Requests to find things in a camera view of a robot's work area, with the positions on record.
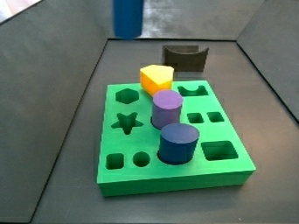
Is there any black curved stand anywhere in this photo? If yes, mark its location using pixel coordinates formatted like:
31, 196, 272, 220
162, 45, 209, 72

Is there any green shape sorter board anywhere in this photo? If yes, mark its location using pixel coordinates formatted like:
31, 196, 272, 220
97, 80, 256, 196

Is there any dark blue cylinder block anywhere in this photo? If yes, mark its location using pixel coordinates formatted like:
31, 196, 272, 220
157, 123, 200, 165

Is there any yellow pentagon block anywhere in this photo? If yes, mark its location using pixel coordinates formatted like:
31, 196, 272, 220
140, 65, 173, 96

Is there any blue hexagon prism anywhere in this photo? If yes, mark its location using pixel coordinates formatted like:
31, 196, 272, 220
113, 0, 144, 40

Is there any purple cylinder block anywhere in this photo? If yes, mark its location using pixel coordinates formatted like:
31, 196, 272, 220
152, 89, 182, 130

